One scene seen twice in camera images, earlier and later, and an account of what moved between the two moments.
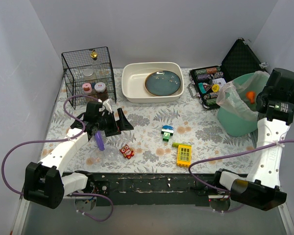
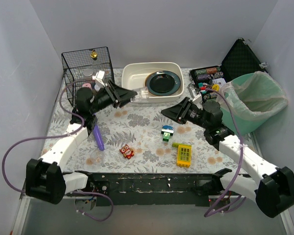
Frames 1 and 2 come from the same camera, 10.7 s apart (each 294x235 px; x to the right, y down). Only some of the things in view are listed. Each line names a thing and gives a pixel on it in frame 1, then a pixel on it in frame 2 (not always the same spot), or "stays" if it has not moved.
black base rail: x=142 y=189 stays
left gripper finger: x=125 y=124 -> x=117 y=92
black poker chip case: x=206 y=83 stays
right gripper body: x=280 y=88 -> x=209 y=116
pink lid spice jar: x=87 y=87 stays
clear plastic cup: x=110 y=152 -> x=142 y=95
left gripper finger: x=109 y=132 -> x=121 y=97
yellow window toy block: x=183 y=154 stays
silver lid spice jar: x=88 y=74 stays
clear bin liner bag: x=239 y=97 stays
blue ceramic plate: x=162 y=83 stays
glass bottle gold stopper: x=96 y=65 stays
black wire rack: x=88 y=76 stays
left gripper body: x=115 y=124 -> x=113 y=93
